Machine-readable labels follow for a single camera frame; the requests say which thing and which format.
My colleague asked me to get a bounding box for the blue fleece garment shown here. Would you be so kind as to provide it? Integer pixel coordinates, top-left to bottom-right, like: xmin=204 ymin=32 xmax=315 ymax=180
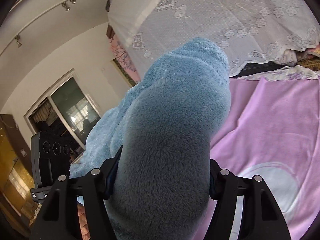
xmin=71 ymin=38 xmax=231 ymax=239

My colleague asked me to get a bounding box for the person's left hand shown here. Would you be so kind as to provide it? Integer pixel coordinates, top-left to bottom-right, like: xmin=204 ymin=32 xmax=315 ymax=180
xmin=77 ymin=204 xmax=91 ymax=240

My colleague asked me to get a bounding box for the wooden door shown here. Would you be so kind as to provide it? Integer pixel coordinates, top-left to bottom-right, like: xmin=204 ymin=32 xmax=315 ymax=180
xmin=1 ymin=114 xmax=37 ymax=227

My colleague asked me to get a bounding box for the pink bed sheet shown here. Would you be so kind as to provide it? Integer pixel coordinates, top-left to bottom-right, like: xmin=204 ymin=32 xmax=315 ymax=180
xmin=210 ymin=79 xmax=319 ymax=239

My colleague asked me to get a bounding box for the floral white bed edge cloth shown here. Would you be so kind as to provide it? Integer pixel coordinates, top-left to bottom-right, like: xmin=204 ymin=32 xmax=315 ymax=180
xmin=238 ymin=65 xmax=319 ymax=81

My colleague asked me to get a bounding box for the ceiling spotlight track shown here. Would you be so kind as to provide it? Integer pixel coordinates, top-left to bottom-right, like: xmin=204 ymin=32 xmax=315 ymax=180
xmin=1 ymin=0 xmax=67 ymax=53

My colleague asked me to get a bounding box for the woven straw mat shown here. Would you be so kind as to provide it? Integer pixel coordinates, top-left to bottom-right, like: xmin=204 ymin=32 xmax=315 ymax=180
xmin=297 ymin=53 xmax=320 ymax=72

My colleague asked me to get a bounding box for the folded pink patterned cloth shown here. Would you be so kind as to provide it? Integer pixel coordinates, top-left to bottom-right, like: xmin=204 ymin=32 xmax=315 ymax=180
xmin=296 ymin=44 xmax=320 ymax=61

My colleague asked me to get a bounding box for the white lace cover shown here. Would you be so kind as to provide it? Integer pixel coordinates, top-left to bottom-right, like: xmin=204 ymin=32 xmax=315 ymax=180
xmin=108 ymin=0 xmax=319 ymax=76

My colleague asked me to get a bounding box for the interior window frame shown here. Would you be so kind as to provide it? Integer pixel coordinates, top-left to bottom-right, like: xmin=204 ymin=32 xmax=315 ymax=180
xmin=24 ymin=69 xmax=101 ymax=152

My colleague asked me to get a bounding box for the pink floral wall hanging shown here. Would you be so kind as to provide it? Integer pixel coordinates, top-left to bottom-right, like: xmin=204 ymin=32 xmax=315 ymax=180
xmin=106 ymin=24 xmax=141 ymax=86

